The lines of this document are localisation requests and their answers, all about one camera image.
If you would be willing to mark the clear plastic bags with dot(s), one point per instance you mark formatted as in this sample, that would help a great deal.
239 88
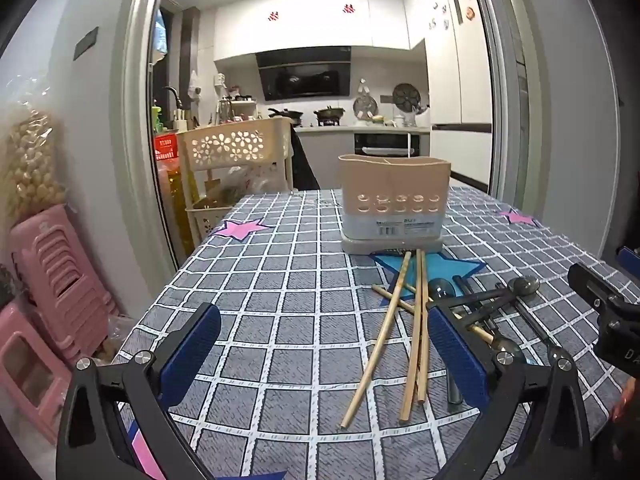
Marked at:
250 180

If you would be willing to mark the white enamel pot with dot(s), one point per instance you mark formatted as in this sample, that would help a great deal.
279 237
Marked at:
400 120

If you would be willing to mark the black hanging cloth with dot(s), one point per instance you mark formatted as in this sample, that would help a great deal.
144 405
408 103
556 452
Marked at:
302 160

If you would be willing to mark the black wok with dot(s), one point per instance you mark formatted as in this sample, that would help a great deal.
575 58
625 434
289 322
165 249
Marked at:
286 112

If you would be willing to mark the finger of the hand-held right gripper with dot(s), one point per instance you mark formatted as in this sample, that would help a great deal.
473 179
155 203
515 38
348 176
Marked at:
592 290
630 257

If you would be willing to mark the stack of pink plastic stools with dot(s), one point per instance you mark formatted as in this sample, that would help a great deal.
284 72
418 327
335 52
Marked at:
55 270

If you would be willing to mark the black built-in oven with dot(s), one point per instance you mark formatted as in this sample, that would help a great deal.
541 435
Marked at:
385 145

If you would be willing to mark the white wall dispenser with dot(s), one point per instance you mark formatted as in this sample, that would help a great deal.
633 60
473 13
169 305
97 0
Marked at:
220 82

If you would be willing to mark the black range hood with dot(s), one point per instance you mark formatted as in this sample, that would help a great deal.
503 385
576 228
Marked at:
305 77

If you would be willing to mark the black kitchen faucet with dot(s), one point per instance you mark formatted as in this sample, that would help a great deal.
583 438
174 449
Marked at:
172 94

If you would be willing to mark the person's right hand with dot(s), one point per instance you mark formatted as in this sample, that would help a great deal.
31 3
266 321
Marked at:
625 400

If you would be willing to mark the beige flower-cutout storage cart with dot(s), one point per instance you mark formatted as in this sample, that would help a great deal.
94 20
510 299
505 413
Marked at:
235 147

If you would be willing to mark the pink plastic stool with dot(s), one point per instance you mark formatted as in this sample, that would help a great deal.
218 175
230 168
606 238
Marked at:
25 360

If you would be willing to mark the white hanging plastic bag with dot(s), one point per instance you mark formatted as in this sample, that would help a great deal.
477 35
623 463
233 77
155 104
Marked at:
192 85

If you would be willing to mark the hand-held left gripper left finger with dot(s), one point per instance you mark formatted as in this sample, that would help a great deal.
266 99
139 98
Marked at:
192 355

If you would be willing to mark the dark wall switch panel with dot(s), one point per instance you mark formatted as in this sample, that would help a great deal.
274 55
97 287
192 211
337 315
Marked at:
85 45

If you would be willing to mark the grey checked tablecloth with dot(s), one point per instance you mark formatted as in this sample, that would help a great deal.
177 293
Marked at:
280 310

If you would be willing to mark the light blue hanging cloth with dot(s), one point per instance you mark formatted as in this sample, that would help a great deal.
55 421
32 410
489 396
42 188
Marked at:
159 32

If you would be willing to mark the white spice rack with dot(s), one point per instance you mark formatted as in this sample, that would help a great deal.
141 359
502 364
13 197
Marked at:
240 107

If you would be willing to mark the white upper kitchen cabinets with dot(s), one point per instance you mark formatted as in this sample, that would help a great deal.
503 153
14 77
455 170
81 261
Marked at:
310 25

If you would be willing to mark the gas stove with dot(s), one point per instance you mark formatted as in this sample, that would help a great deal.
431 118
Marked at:
327 122

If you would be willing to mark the clear bag of beige pellets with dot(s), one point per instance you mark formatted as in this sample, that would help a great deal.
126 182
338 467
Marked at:
30 160

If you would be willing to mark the white refrigerator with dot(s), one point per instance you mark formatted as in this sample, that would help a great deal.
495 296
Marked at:
460 60

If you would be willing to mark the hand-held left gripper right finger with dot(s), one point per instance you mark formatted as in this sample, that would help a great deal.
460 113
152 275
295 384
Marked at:
457 360

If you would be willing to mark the beige plastic utensil holder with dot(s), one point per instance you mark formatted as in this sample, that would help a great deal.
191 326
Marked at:
390 185

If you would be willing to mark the dark cooking pot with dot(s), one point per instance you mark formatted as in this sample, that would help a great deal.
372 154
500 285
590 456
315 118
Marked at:
330 111

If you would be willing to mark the blue star sticker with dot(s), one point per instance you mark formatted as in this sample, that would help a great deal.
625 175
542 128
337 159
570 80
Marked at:
450 266

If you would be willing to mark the dark round flower-pattern pan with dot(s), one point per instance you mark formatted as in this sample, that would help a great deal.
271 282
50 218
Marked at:
406 96

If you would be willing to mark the beige knife block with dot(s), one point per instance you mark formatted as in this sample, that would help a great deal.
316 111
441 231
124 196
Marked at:
177 119

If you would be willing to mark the round hanging steamer plate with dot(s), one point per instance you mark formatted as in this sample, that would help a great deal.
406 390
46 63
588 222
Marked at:
365 106

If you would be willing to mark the large yellow oil bottle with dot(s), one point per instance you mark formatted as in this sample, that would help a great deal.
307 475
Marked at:
175 200

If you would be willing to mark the grey kitchen counter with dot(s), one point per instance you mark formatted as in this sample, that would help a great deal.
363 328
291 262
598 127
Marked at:
325 152

